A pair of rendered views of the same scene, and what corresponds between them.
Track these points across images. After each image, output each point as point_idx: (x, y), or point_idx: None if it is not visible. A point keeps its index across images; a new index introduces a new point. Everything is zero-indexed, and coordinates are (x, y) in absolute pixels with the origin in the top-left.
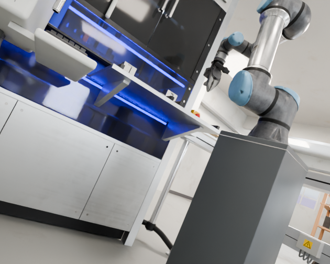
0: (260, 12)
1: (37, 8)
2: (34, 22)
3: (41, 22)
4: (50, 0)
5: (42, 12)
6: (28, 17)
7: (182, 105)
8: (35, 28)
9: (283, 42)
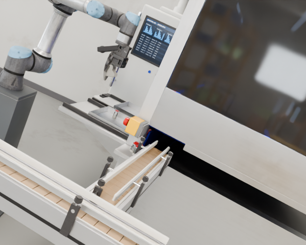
0: (73, 11)
1: (116, 89)
2: (125, 96)
3: (141, 98)
4: (139, 86)
5: (131, 92)
6: (109, 92)
7: (87, 99)
8: (134, 100)
9: (59, 0)
